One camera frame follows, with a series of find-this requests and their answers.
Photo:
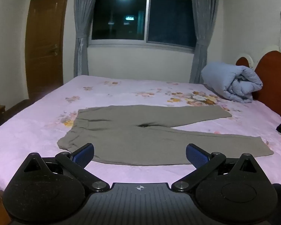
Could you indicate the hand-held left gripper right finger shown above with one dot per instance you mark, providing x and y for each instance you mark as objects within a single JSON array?
[{"x": 196, "y": 155}]

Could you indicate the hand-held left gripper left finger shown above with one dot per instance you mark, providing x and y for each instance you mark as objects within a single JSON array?
[{"x": 83, "y": 154}]

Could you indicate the grey-green pants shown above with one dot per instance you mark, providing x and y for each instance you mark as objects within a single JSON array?
[{"x": 142, "y": 143}]

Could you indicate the bed with pink floral sheet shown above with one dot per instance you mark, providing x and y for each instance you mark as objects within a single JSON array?
[{"x": 25, "y": 133}]

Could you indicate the rolled light blue quilt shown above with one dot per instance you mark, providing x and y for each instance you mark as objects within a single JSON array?
[{"x": 227, "y": 82}]

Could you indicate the wooden headboard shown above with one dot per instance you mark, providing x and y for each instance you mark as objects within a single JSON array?
[{"x": 271, "y": 79}]

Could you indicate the brown wooden door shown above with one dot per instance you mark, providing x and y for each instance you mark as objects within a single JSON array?
[{"x": 46, "y": 28}]

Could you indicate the grey curtain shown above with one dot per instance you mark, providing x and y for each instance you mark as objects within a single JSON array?
[
  {"x": 202, "y": 16},
  {"x": 83, "y": 16}
]

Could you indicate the sliding glass window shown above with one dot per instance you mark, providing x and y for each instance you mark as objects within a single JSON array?
[{"x": 168, "y": 18}]

